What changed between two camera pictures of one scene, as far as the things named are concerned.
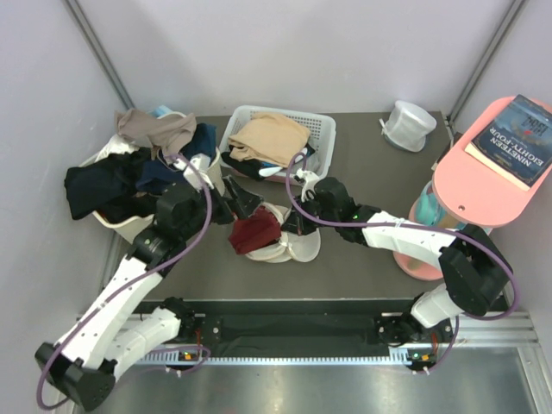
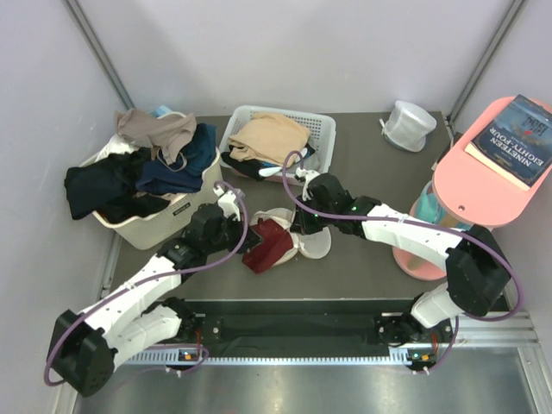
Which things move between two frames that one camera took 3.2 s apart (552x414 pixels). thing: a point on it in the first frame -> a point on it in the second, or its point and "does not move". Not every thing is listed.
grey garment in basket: x=310 y=162 does not move
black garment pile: x=105 y=188 does not move
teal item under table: x=429 y=210 does not move
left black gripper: x=242 y=203 -> x=237 y=225
